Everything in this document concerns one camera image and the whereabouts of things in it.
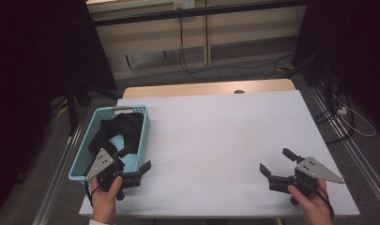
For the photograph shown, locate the white wall socket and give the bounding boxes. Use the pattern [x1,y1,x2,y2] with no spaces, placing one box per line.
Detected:
[173,0,195,9]

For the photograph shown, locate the white floor cable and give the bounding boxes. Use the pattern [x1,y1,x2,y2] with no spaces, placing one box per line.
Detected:
[332,93,377,138]

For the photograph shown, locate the black hanging wall cable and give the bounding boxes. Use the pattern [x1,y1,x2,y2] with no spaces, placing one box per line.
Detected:
[177,17,295,83]

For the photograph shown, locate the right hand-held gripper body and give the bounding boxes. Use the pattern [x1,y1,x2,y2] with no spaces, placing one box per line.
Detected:
[267,156,345,205]

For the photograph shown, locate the light blue plastic basket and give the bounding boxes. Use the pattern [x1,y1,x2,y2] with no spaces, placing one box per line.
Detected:
[68,105,151,185]

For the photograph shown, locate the black floor cables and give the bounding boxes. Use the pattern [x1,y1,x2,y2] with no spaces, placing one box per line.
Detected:
[313,93,356,144]

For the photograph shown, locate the black stand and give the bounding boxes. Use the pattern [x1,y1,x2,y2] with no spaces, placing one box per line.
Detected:
[281,51,336,111]
[65,79,123,137]

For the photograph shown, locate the metal floor rail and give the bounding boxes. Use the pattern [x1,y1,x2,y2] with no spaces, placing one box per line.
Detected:
[309,85,380,214]
[32,125,85,225]

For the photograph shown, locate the black metal bar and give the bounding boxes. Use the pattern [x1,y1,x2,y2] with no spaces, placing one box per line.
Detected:
[92,0,308,27]

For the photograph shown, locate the yellow floor cable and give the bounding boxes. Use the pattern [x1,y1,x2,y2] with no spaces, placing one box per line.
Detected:
[55,97,69,117]

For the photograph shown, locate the person's right hand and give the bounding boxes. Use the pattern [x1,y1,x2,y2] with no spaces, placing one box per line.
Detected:
[287,180,334,225]

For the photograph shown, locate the right hand-held gripper cable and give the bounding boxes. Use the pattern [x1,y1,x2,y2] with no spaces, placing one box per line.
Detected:
[303,177,336,219]

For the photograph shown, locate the black curtain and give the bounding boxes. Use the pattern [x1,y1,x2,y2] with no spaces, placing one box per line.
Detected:
[292,0,380,126]
[0,0,117,217]

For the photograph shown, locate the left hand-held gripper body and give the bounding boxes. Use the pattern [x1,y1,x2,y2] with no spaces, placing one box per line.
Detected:
[84,147,144,202]

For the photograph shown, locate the hand-held gripper cable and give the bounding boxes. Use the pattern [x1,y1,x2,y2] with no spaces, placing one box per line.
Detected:
[84,180,101,208]
[303,177,336,219]

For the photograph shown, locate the person's left hand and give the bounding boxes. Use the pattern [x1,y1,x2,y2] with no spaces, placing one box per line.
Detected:
[91,176,124,223]

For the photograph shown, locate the left hand-held gripper cable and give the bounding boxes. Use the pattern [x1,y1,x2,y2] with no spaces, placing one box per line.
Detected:
[84,180,101,208]

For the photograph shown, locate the black pants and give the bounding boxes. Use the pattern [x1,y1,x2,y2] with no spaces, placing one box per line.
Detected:
[87,112,144,161]

